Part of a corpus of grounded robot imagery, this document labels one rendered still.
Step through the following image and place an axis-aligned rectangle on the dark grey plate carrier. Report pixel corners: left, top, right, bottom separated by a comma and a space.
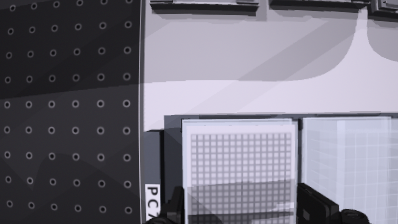
144, 113, 398, 221

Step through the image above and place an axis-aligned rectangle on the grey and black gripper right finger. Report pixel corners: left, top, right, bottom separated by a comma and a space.
296, 183, 371, 224

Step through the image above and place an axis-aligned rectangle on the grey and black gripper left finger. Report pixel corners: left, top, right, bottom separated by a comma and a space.
145, 186, 185, 224

